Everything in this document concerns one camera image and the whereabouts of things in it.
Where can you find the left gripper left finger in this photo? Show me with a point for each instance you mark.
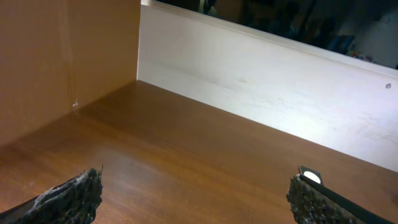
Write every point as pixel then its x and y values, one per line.
pixel 74 201

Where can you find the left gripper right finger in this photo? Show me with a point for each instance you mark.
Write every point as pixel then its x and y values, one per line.
pixel 311 202

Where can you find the black smartphone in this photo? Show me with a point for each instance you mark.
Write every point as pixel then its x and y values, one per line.
pixel 311 174

